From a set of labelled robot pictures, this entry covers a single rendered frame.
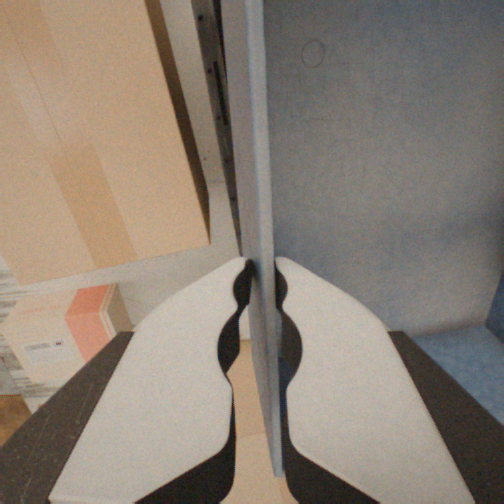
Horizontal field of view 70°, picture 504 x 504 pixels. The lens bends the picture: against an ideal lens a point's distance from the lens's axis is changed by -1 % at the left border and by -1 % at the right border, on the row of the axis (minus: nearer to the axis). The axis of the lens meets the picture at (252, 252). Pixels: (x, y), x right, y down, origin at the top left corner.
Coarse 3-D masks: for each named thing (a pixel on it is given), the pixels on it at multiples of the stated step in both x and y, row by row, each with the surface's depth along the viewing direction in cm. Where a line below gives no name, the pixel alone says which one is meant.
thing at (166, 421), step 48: (192, 288) 10; (240, 288) 11; (144, 336) 9; (192, 336) 9; (144, 384) 7; (192, 384) 7; (96, 432) 6; (144, 432) 6; (192, 432) 6; (96, 480) 6; (144, 480) 6; (192, 480) 6
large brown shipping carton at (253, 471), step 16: (240, 352) 67; (240, 368) 63; (240, 384) 61; (256, 384) 60; (240, 400) 58; (256, 400) 57; (240, 416) 55; (256, 416) 55; (240, 432) 53; (256, 432) 53; (240, 448) 53; (256, 448) 54; (240, 464) 55; (256, 464) 56; (240, 480) 57; (256, 480) 58; (272, 480) 58; (240, 496) 60; (256, 496) 60; (272, 496) 61; (288, 496) 61
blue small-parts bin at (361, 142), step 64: (256, 0) 7; (320, 0) 13; (384, 0) 13; (448, 0) 14; (256, 64) 8; (320, 64) 14; (384, 64) 14; (448, 64) 15; (256, 128) 9; (320, 128) 15; (384, 128) 16; (448, 128) 16; (256, 192) 9; (320, 192) 17; (384, 192) 17; (448, 192) 18; (256, 256) 11; (320, 256) 18; (384, 256) 19; (448, 256) 19; (256, 320) 14; (384, 320) 21; (448, 320) 22
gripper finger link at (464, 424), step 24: (408, 336) 8; (408, 360) 8; (432, 360) 8; (432, 384) 7; (456, 384) 7; (432, 408) 7; (456, 408) 7; (480, 408) 7; (456, 432) 6; (480, 432) 6; (456, 456) 6; (480, 456) 6; (480, 480) 6
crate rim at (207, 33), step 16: (192, 0) 24; (208, 0) 24; (208, 16) 25; (208, 32) 25; (208, 48) 25; (208, 64) 26; (208, 80) 26; (224, 80) 27; (224, 96) 27; (224, 112) 29; (224, 128) 28; (224, 144) 29; (224, 160) 30; (224, 176) 30; (240, 240) 33; (240, 256) 34
